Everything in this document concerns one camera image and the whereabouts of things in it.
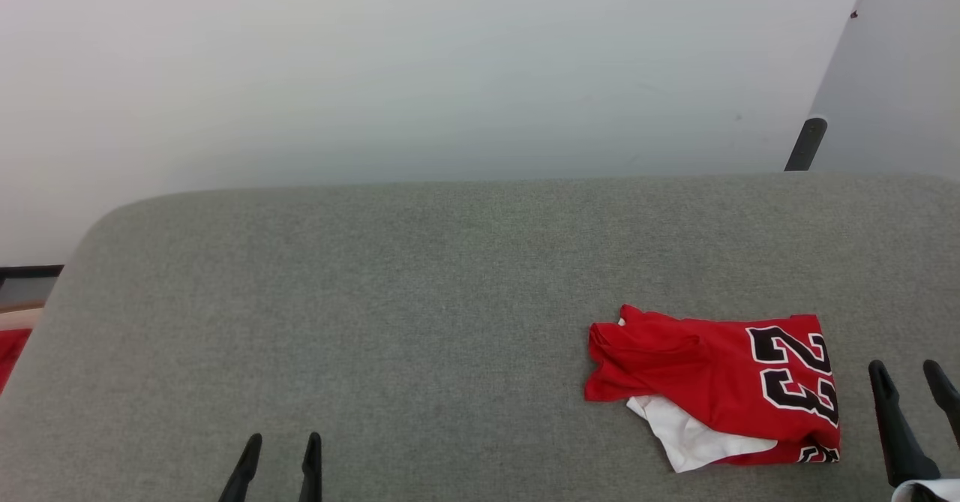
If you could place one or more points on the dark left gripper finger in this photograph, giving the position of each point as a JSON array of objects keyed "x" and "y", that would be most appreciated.
[
  {"x": 311, "y": 472},
  {"x": 244, "y": 472}
]

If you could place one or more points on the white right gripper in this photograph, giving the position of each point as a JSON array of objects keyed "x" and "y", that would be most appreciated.
[{"x": 937, "y": 491}]

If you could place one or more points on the red Bulls 23 jersey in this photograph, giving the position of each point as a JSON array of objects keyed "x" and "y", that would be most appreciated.
[{"x": 697, "y": 367}]

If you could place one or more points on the red cloth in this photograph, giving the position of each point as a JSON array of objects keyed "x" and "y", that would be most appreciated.
[{"x": 11, "y": 356}]

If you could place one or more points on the beige wooden strip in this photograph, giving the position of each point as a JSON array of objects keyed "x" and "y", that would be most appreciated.
[{"x": 19, "y": 317}]

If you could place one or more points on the black framed box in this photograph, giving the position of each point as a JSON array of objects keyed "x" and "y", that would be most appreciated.
[{"x": 30, "y": 271}]

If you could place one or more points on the black metal leg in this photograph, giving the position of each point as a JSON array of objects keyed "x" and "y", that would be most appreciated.
[{"x": 806, "y": 144}]

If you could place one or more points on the grey panel board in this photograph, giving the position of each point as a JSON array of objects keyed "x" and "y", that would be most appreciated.
[{"x": 892, "y": 89}]

